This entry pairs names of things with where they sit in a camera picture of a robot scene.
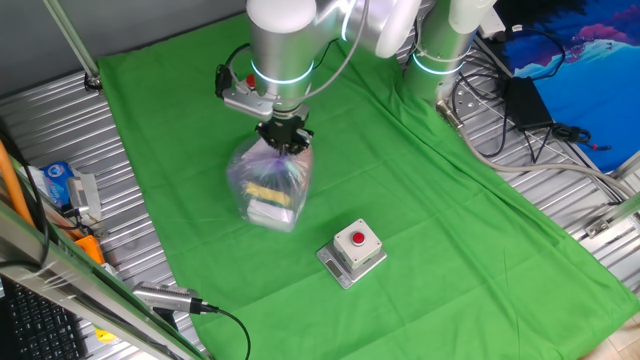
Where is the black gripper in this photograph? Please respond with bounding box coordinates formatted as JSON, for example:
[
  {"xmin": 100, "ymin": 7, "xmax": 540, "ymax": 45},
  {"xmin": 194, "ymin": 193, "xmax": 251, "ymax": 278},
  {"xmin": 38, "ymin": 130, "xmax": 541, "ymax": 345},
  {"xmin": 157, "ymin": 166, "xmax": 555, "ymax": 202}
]
[{"xmin": 255, "ymin": 114, "xmax": 314, "ymax": 156}]

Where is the clear plastic bag with items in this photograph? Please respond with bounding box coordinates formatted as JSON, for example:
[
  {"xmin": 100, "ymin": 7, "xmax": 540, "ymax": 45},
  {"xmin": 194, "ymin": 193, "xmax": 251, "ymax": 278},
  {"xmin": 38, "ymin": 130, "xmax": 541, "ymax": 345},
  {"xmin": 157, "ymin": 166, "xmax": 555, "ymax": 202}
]
[{"xmin": 225, "ymin": 135, "xmax": 315, "ymax": 234}]

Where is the yellow sponge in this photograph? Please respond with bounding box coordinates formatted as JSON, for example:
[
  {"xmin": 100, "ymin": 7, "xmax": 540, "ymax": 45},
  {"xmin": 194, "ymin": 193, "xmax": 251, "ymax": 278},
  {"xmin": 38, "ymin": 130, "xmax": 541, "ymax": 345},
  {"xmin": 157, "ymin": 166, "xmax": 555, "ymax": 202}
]
[{"xmin": 243, "ymin": 181, "xmax": 293, "ymax": 209}]

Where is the white box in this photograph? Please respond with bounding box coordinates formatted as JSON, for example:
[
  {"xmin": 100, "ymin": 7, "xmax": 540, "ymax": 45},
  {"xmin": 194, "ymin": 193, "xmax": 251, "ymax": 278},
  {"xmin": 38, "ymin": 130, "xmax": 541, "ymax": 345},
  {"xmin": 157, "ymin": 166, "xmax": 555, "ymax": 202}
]
[{"xmin": 246, "ymin": 198, "xmax": 296, "ymax": 227}]

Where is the green cloth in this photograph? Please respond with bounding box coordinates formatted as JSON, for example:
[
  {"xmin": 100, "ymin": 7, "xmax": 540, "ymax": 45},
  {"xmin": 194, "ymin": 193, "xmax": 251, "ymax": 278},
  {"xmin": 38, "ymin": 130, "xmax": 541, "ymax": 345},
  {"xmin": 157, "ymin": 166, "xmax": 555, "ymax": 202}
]
[{"xmin": 97, "ymin": 0, "xmax": 640, "ymax": 360}]

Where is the grey box red button rear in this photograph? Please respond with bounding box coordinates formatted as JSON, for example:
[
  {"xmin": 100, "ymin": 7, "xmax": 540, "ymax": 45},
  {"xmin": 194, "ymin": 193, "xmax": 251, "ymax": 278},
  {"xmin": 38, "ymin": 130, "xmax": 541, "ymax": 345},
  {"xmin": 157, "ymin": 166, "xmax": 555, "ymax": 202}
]
[{"xmin": 316, "ymin": 243, "xmax": 388, "ymax": 290}]

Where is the orange box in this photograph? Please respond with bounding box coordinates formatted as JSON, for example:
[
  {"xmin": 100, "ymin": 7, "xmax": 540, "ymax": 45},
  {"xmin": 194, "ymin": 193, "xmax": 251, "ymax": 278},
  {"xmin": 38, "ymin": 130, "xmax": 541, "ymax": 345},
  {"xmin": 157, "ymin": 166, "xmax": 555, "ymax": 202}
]
[{"xmin": 74, "ymin": 234, "xmax": 106, "ymax": 266}]

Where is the blue tissue pack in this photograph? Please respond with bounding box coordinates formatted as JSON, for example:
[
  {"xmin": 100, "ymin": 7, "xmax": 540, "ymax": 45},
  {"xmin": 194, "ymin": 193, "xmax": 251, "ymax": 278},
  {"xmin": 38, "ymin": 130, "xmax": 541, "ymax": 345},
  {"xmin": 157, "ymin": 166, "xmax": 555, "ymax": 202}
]
[{"xmin": 39, "ymin": 160, "xmax": 103, "ymax": 224}]

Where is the grey support pole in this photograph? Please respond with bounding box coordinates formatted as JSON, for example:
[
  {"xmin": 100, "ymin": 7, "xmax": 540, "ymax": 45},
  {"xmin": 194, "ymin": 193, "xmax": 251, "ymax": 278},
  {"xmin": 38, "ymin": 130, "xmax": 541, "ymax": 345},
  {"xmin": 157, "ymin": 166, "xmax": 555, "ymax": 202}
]
[{"xmin": 42, "ymin": 0, "xmax": 104, "ymax": 92}]

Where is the black power adapter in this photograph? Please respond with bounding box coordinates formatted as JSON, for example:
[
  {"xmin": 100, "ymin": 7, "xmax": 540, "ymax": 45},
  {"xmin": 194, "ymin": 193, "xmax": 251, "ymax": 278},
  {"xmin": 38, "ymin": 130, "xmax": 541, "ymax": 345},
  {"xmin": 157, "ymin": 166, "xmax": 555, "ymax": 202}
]
[{"xmin": 504, "ymin": 75, "xmax": 555, "ymax": 132}]

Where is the orange pipe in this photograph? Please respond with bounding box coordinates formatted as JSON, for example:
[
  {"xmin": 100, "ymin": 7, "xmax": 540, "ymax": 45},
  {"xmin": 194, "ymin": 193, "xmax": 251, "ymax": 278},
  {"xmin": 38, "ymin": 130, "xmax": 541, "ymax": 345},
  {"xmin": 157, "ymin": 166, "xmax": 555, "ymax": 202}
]
[{"xmin": 0, "ymin": 139, "xmax": 36, "ymax": 229}]

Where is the blue poster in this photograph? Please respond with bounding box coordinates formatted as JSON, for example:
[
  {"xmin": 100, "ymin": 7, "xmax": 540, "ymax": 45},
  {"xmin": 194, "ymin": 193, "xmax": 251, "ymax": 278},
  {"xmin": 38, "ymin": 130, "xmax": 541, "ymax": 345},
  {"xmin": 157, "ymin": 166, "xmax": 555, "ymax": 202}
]
[{"xmin": 499, "ymin": 0, "xmax": 640, "ymax": 174}]

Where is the black keyboard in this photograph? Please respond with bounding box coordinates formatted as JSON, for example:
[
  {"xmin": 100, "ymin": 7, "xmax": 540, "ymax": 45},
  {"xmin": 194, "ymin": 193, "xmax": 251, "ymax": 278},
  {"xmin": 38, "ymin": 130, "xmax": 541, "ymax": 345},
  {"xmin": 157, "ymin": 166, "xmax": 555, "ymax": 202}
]
[{"xmin": 0, "ymin": 277, "xmax": 89, "ymax": 360}]

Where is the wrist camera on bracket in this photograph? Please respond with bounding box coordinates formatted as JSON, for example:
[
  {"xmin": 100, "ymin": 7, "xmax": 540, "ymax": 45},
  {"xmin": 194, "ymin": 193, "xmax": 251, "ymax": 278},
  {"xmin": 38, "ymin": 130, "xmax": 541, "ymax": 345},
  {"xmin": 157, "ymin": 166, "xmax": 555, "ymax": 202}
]
[{"xmin": 214, "ymin": 64, "xmax": 279, "ymax": 121}]

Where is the black camera cable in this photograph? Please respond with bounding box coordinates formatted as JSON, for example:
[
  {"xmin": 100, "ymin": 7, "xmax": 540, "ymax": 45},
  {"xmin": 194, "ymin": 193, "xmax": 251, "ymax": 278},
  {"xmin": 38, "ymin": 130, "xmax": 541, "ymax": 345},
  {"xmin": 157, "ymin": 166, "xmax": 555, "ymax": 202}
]
[{"xmin": 189, "ymin": 298, "xmax": 252, "ymax": 360}]

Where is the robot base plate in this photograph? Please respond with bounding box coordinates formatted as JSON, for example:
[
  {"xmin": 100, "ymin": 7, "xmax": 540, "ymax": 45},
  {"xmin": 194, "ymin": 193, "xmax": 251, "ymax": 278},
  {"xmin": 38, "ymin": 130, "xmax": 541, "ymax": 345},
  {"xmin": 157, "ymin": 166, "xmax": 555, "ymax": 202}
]
[{"xmin": 449, "ymin": 79, "xmax": 484, "ymax": 124}]

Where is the silver depth camera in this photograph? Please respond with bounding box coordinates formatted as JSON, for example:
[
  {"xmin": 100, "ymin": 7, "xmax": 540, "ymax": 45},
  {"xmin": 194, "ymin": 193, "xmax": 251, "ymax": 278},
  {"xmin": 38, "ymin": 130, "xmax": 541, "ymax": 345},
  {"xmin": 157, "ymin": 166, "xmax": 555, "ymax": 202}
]
[
  {"xmin": 132, "ymin": 281, "xmax": 201, "ymax": 315},
  {"xmin": 66, "ymin": 175, "xmax": 92, "ymax": 217}
]

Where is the aluminium frame beam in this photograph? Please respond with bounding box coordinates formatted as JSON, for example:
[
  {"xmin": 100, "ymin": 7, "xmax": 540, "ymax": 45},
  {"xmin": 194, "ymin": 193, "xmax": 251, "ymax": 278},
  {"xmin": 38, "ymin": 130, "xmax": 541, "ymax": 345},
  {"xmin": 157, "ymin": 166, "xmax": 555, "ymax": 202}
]
[
  {"xmin": 0, "ymin": 164, "xmax": 211, "ymax": 360},
  {"xmin": 583, "ymin": 152, "xmax": 640, "ymax": 240}
]

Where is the grey conduit hose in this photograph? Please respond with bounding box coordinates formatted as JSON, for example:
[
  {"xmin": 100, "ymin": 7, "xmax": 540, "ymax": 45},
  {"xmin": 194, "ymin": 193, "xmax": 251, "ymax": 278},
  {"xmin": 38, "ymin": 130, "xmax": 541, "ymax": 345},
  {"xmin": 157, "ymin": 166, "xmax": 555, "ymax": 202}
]
[{"xmin": 437, "ymin": 99, "xmax": 636, "ymax": 199}]

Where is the black coiled cable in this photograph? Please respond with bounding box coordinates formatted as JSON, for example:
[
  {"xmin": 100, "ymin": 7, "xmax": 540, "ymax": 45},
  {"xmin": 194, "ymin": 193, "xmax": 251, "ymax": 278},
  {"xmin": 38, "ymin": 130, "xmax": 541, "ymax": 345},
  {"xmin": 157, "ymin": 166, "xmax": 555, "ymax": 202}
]
[{"xmin": 552, "ymin": 122, "xmax": 612, "ymax": 151}]

